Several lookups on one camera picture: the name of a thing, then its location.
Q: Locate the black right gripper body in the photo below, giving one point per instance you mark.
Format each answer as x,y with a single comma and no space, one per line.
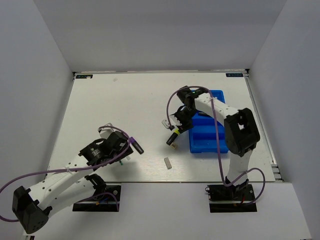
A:
184,117

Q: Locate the blue compartment tray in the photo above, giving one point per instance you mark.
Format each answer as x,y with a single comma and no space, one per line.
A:
202,137

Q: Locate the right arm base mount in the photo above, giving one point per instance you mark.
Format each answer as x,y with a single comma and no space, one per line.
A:
223,200

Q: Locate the yellow highlighter marker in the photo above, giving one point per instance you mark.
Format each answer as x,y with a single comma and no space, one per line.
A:
173,137

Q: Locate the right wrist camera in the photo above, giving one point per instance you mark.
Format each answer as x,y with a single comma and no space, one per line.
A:
166,124

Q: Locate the purple highlighter marker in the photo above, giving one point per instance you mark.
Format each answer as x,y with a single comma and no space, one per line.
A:
136,145

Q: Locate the small beige sharpener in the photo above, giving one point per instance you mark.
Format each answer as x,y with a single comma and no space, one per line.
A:
173,145

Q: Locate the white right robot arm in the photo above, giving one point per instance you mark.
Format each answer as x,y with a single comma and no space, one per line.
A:
240,130

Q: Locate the left table label sticker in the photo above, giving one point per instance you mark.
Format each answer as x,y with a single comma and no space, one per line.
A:
84,76

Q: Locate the table label sticker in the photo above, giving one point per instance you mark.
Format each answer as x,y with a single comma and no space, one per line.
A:
234,75
84,76

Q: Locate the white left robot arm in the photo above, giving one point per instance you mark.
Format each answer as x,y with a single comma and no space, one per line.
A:
34,206

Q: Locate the right table label sticker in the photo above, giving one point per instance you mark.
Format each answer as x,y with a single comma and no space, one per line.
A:
234,75

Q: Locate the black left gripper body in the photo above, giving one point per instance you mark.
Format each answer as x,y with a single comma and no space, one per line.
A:
129,151

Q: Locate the grey white eraser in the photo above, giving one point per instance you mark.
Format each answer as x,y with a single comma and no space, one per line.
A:
167,163

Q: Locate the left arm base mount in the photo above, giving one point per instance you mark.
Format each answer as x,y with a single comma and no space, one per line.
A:
102,204

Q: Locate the aluminium table rail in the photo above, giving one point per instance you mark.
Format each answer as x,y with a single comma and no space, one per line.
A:
264,136

